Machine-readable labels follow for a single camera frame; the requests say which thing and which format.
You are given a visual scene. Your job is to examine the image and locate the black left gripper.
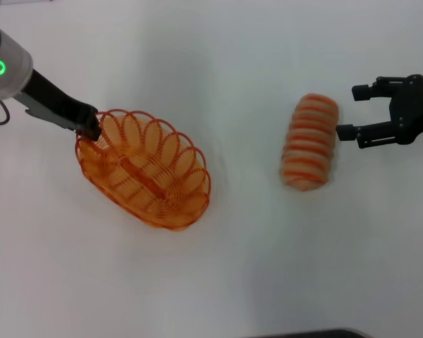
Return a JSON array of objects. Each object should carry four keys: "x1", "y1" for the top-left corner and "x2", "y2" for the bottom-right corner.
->
[{"x1": 20, "y1": 68, "x2": 104, "y2": 142}]

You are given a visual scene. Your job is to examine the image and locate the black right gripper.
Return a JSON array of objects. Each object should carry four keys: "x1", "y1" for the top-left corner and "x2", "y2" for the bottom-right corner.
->
[{"x1": 335, "y1": 74, "x2": 423, "y2": 150}]

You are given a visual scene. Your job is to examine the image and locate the orange striped bread loaf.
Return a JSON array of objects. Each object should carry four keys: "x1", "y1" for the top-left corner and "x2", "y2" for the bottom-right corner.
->
[{"x1": 278, "y1": 93, "x2": 341, "y2": 193}]

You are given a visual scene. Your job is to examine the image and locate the orange wire oval basket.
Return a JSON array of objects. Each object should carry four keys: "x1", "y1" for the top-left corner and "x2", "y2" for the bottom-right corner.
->
[{"x1": 75, "y1": 108, "x2": 212, "y2": 232}]

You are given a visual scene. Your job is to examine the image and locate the dark rounded robot base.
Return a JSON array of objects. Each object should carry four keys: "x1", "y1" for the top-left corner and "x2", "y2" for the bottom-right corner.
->
[{"x1": 257, "y1": 327, "x2": 369, "y2": 338}]

